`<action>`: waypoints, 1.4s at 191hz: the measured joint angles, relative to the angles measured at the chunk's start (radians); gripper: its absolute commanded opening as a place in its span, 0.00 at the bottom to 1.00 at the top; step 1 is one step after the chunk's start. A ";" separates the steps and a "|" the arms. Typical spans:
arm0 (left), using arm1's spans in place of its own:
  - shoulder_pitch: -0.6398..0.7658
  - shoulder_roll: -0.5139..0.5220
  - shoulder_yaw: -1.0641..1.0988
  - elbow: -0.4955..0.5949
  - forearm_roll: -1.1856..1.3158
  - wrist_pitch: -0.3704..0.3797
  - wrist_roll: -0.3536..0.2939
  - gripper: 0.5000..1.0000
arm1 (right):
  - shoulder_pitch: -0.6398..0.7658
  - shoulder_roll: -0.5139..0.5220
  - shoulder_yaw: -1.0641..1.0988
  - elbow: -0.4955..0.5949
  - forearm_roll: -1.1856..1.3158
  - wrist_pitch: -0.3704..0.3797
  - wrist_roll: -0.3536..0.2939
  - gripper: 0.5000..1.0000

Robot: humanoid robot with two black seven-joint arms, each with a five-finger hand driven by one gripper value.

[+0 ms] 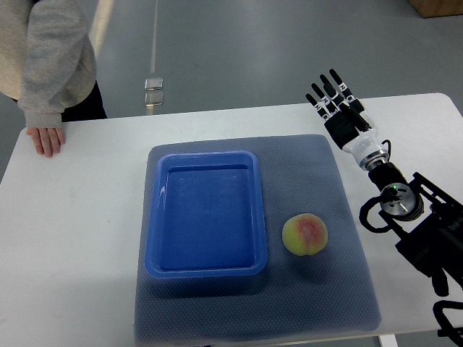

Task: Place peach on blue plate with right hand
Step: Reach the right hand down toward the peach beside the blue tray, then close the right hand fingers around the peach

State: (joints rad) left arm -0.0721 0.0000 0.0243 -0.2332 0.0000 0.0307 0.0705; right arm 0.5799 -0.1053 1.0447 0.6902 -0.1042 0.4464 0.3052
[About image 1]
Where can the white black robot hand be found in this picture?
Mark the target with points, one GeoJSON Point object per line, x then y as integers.
{"type": "Point", "coordinates": [352, 131]}

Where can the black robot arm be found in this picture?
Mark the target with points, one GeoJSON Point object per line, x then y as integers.
{"type": "Point", "coordinates": [427, 220]}

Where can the yellow red peach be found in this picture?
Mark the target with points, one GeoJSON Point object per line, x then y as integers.
{"type": "Point", "coordinates": [304, 235]}

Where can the metal floor socket plate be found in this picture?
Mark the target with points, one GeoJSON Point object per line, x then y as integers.
{"type": "Point", "coordinates": [154, 83]}

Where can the bare human hand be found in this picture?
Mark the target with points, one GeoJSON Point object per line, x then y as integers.
{"type": "Point", "coordinates": [47, 141]}

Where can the brown cardboard box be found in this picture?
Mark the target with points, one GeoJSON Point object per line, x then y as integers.
{"type": "Point", "coordinates": [437, 8]}

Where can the blue plastic tray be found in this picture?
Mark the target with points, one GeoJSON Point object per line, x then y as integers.
{"type": "Point", "coordinates": [206, 218]}

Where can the grey textured mat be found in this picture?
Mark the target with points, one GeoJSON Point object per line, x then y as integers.
{"type": "Point", "coordinates": [327, 293]}

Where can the black trousers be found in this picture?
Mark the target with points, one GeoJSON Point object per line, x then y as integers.
{"type": "Point", "coordinates": [91, 108]}

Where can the grey sweatshirt sleeve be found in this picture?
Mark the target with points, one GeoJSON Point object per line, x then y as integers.
{"type": "Point", "coordinates": [47, 60]}

